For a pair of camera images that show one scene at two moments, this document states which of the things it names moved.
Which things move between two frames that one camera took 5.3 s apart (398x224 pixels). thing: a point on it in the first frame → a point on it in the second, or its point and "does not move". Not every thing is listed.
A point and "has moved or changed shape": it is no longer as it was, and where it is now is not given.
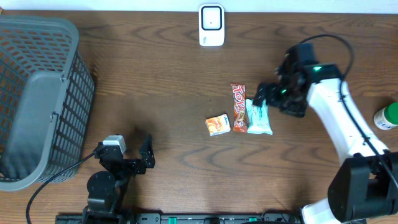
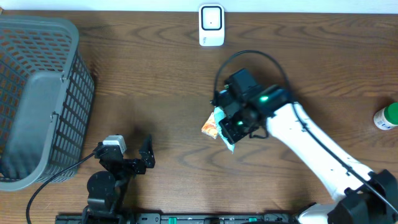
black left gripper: x=146 y=154 does not move
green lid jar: x=387 y=118 does not move
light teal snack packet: x=258 y=117 has moved or changed shape
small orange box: x=218 y=125 has moved or changed shape
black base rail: x=102 y=218 does not move
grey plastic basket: x=46 y=91 does not move
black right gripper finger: x=267 y=91 → x=232 y=129
